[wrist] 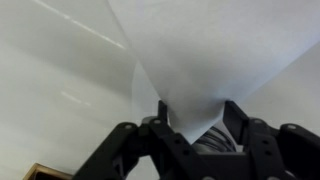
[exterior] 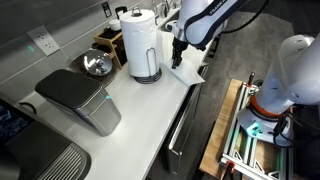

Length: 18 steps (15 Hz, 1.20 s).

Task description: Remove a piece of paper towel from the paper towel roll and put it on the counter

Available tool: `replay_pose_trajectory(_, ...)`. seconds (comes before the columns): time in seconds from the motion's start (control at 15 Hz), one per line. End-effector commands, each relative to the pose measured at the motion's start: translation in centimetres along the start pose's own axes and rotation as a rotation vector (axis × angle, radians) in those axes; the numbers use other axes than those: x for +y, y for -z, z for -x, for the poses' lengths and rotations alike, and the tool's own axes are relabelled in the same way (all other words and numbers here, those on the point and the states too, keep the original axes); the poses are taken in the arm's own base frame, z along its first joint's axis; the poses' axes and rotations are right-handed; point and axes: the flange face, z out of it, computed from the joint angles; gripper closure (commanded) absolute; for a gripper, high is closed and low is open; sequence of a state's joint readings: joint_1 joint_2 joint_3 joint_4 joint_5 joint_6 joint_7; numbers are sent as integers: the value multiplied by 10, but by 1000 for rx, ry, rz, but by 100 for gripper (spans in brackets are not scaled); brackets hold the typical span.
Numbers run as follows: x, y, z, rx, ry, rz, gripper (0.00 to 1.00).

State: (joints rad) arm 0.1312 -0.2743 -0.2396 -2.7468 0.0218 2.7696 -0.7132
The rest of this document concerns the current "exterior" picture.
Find wooden organizer box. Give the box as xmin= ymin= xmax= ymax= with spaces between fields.
xmin=92 ymin=27 xmax=129 ymax=70

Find wooden cart with clamps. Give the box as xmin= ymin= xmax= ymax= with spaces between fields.
xmin=199 ymin=78 xmax=294 ymax=180

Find chrome sink faucet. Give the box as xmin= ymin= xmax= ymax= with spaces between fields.
xmin=151 ymin=0 xmax=182 ymax=18

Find black handled clamp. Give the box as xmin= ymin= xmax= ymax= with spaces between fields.
xmin=248 ymin=71 xmax=257 ymax=88

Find dark round tray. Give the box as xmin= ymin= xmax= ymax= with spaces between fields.
xmin=68 ymin=49 xmax=118 ymax=88

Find white paper towel roll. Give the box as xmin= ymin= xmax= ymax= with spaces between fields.
xmin=119 ymin=9 xmax=165 ymax=78

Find black base cables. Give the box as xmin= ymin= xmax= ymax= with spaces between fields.
xmin=272 ymin=109 xmax=320 ymax=149

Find grey wall power outlet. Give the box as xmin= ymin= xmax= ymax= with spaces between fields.
xmin=26 ymin=25 xmax=61 ymax=57

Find shiny silver dome lid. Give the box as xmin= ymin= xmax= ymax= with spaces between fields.
xmin=82 ymin=49 xmax=114 ymax=77

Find small white cup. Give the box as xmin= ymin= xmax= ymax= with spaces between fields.
xmin=108 ymin=18 xmax=122 ymax=32

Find aluminium profile frame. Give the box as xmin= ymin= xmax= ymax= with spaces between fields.
xmin=219 ymin=81 xmax=294 ymax=180

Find black wall switch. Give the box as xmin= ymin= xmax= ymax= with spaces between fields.
xmin=101 ymin=1 xmax=113 ymax=19

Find white paper towel sheet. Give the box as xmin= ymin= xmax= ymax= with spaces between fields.
xmin=159 ymin=57 xmax=206 ymax=88

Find stainless steel countertop bin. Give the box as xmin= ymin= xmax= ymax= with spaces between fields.
xmin=34 ymin=68 xmax=122 ymax=138

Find black curved handle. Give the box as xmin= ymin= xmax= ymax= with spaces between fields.
xmin=18 ymin=100 xmax=38 ymax=115

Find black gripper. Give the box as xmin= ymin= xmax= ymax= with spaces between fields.
xmin=171 ymin=36 xmax=189 ymax=70

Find metal paper towel holder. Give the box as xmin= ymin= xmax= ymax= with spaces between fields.
xmin=130 ymin=6 xmax=163 ymax=85

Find dark display screen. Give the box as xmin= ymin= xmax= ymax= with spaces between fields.
xmin=0 ymin=99 xmax=34 ymax=145

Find black corrugated cable conduit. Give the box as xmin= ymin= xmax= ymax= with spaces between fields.
xmin=219 ymin=0 xmax=271 ymax=35

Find grey appliance with grille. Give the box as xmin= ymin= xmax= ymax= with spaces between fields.
xmin=0 ymin=119 xmax=93 ymax=180

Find orange handled clamp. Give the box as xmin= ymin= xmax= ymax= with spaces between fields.
xmin=222 ymin=159 xmax=238 ymax=180

